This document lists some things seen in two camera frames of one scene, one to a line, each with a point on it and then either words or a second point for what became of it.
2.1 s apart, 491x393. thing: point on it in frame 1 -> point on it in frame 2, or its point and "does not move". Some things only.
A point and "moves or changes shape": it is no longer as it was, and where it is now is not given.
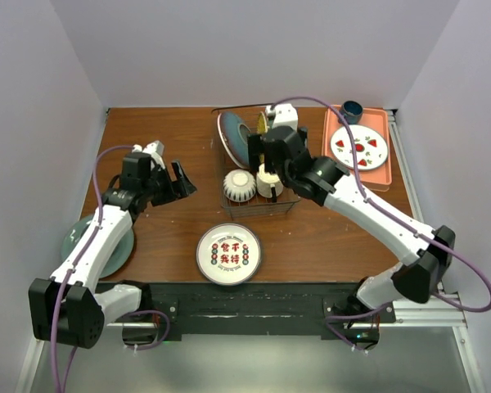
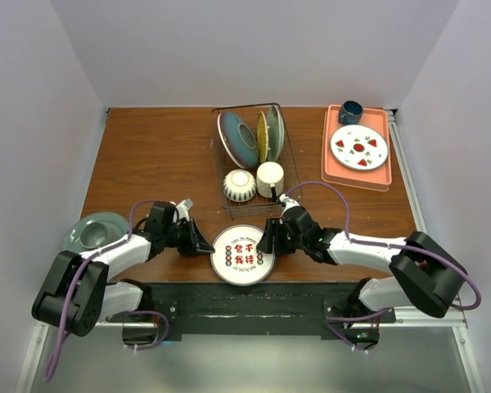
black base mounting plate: (245, 311) does not move
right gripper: (257, 146) -> (266, 244)
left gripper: (177, 189) -> (195, 241)
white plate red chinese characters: (228, 254) moves or changes shape
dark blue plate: (234, 131) does not move
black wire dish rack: (246, 192) does not move
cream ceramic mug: (265, 181) does not move
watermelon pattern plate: (371, 147) does not move
